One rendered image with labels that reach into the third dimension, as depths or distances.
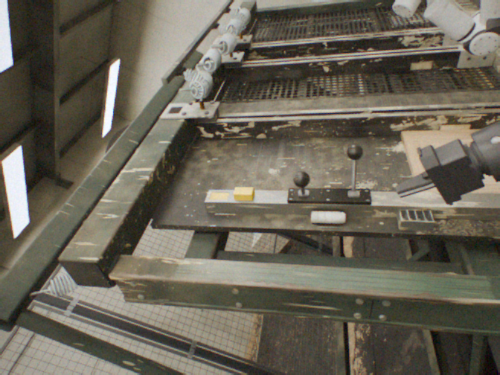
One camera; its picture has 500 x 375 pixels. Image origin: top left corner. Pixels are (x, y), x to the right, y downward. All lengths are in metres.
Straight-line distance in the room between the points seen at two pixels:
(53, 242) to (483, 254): 1.30
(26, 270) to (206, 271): 0.77
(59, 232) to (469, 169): 1.27
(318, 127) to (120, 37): 6.41
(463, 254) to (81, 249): 0.84
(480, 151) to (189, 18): 6.25
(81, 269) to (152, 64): 6.58
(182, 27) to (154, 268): 6.16
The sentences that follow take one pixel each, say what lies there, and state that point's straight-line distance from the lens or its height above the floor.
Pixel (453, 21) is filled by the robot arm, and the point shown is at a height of 1.25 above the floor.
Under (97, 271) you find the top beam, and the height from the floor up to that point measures 1.87.
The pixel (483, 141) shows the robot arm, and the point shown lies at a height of 1.38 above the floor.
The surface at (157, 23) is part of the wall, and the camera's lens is 6.92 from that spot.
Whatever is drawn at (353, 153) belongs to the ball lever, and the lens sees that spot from 0.84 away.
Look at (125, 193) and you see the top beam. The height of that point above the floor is 1.91.
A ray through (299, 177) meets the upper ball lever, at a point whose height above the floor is 1.56.
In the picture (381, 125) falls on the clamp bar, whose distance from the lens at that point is 1.16.
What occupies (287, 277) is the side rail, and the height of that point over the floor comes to 1.52.
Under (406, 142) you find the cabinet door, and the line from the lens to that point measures 1.13.
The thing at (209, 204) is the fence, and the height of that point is 1.70.
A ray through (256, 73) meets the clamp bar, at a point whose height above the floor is 1.71.
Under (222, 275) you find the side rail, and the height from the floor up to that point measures 1.63.
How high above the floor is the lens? 1.75
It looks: 8 degrees down
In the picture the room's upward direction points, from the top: 67 degrees counter-clockwise
